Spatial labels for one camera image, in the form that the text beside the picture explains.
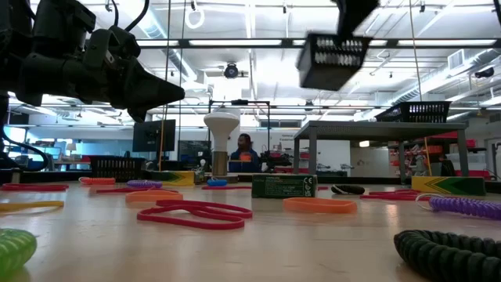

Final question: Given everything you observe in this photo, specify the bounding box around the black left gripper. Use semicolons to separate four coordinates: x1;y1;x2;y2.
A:
17;52;186;123

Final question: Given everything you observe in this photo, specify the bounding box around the yellow green crayon box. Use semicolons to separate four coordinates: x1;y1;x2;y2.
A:
150;170;196;187
410;175;487;197

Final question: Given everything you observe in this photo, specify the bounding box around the purple spiral hair tie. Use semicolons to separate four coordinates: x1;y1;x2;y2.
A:
415;193;501;221
125;179;164;189

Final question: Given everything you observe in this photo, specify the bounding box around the orange rubber band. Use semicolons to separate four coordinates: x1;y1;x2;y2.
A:
124;190;184;204
282;197;359;215

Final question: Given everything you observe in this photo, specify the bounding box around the yellow rubber band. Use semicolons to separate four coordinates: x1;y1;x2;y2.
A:
0;200;65;215

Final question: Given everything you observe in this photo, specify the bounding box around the dark green cardboard box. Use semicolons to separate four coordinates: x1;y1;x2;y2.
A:
251;173;319;199

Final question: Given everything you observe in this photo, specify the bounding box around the green spiral hair tie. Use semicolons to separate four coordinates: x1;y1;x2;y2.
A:
0;228;38;277

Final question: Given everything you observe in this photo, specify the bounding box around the black computer monitor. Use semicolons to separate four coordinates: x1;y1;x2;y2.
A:
132;119;177;153

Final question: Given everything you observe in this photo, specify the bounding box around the dark display screen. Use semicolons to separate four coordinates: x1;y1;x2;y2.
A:
178;139;213;169

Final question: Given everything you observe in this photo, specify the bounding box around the white mushroom table lamp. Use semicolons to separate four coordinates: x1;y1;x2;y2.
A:
203;111;240;177

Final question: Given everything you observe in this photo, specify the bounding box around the grey perforated metal shelf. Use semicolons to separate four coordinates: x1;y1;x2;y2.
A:
293;120;470;187

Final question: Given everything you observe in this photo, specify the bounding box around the person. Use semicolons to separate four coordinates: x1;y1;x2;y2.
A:
228;132;262;173

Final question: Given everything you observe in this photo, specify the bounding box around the small black background robot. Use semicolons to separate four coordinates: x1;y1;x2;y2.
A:
260;150;294;172

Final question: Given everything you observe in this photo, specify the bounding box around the red bin shelving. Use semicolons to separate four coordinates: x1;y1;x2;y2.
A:
387;131;490;177

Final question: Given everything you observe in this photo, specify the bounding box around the yellow hanging cable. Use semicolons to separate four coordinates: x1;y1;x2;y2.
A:
157;119;164;172

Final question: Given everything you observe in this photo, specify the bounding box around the white hanging ring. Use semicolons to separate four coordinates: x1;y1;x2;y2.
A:
184;6;205;30

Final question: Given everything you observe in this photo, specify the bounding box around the black overhead camera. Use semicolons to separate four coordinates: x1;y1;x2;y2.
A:
223;62;240;79

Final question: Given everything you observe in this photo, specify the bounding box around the black tubular stand frame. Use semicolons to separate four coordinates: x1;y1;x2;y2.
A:
207;99;272;157

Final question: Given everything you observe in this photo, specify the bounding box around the black overhead light bar frame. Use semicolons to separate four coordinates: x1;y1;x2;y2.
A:
135;37;501;49

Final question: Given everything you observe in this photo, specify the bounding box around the orange spiral hair tie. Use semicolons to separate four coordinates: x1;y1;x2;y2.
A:
78;176;117;186

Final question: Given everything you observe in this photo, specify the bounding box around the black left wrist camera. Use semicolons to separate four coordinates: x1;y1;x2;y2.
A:
32;0;97;60

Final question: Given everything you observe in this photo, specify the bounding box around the black aluminium table frame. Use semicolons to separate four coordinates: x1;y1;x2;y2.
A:
0;168;501;193

